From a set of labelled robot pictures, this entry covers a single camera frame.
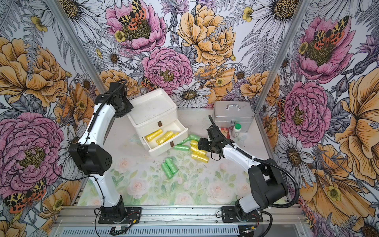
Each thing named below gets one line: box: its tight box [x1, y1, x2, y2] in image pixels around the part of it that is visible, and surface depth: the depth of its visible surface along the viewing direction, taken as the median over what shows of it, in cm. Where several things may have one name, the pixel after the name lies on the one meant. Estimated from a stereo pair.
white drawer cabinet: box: [126, 88, 189, 155], surface depth 91 cm
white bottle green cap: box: [231, 123, 242, 138], surface depth 102 cm
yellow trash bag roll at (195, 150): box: [190, 147, 208, 156], surface depth 97 cm
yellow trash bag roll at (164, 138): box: [155, 130, 174, 146], surface depth 91 cm
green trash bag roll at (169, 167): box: [160, 158, 177, 180], surface depth 90 cm
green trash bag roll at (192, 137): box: [187, 134, 201, 142], surface depth 101 cm
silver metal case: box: [213, 100, 255, 133], surface depth 103 cm
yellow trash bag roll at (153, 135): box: [145, 128, 164, 142], surface depth 94 cm
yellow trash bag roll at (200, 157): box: [190, 152, 210, 164], surface depth 94 cm
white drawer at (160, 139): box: [142, 118, 190, 157], surface depth 92 cm
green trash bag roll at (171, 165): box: [164, 157, 179, 175], surface depth 91 cm
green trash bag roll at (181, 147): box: [172, 144, 190, 152], surface depth 99 cm
